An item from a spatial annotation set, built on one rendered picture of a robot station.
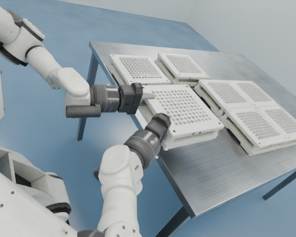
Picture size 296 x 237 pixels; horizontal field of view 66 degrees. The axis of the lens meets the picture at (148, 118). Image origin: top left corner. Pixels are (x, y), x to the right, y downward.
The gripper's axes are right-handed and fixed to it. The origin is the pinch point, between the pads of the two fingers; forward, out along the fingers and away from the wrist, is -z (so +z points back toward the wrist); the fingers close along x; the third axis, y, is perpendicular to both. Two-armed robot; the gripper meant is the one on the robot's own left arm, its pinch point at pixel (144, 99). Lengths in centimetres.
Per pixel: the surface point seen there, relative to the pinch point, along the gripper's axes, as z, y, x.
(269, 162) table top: -63, 21, 19
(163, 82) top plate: -23.1, -25.8, 11.3
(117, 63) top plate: -2.3, -38.6, 10.5
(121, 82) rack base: -3.4, -29.7, 15.1
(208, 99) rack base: -51, -19, 16
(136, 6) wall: -155, -394, 93
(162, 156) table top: -8.6, 12.5, 17.6
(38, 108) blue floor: 31, -104, 102
